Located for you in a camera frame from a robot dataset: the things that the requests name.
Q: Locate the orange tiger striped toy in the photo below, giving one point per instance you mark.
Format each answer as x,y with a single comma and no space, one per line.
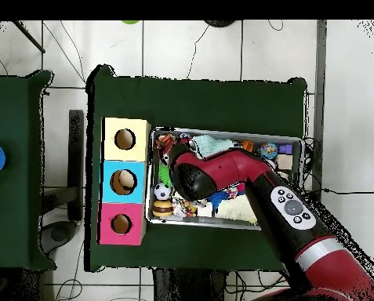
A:
164,140

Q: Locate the cream yellow cloth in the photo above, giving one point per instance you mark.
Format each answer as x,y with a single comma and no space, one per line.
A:
237,210

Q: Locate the purple block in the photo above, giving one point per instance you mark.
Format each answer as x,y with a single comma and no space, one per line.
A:
286,149

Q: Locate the mint green cloth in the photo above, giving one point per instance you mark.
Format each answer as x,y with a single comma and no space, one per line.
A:
213,144

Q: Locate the small soccer ball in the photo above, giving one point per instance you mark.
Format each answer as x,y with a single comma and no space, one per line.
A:
163,192

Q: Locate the colourful speckled ball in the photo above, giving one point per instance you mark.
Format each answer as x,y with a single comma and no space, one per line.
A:
269,150

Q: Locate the plain wooden block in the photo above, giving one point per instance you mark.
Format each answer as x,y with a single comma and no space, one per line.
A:
286,162

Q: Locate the wooden box with three holes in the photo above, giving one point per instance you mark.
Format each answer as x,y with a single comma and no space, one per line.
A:
125,163

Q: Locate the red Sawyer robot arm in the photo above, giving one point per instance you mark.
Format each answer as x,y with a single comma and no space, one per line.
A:
237,169

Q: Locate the green spiky ball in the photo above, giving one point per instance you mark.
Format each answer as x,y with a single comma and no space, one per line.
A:
165,172

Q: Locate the clear mesh bin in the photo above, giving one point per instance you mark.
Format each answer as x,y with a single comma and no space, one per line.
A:
174,133

